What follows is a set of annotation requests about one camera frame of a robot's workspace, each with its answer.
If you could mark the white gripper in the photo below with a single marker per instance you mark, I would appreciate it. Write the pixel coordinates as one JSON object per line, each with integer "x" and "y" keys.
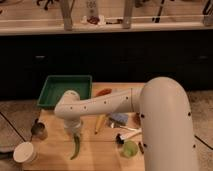
{"x": 73, "y": 125}

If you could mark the green pepper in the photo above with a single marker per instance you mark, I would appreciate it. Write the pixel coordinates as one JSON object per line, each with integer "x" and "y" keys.
{"x": 77, "y": 146}

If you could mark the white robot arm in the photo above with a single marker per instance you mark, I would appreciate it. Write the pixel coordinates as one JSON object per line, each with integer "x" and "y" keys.
{"x": 165, "y": 115}

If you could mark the yellow banana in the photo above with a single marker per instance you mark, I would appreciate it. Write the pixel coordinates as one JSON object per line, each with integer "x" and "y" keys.
{"x": 99, "y": 123}

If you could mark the metal cup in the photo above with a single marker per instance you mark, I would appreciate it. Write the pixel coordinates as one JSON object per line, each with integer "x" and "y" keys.
{"x": 38, "y": 130}

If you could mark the green plastic tray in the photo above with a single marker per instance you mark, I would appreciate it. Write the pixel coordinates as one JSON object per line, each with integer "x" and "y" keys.
{"x": 56, "y": 85}

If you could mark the red orange vegetable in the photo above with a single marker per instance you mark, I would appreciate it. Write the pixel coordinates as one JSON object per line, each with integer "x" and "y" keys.
{"x": 104, "y": 92}

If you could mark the blue sponge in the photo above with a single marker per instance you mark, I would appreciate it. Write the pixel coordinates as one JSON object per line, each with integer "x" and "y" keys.
{"x": 118, "y": 118}

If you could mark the white round container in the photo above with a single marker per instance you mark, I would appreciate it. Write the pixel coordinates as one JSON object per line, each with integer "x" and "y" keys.
{"x": 24, "y": 153}

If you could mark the green cup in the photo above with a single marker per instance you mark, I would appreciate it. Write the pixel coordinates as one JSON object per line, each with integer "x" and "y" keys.
{"x": 129, "y": 149}

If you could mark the dark red bowl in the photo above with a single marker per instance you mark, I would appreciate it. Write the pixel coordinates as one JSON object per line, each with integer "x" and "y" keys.
{"x": 137, "y": 119}

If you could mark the brown wooden block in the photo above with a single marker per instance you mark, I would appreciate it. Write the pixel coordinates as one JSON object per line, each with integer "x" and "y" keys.
{"x": 141, "y": 147}

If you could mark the white handled brush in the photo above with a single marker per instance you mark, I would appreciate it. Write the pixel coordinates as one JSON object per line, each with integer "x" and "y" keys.
{"x": 121, "y": 138}

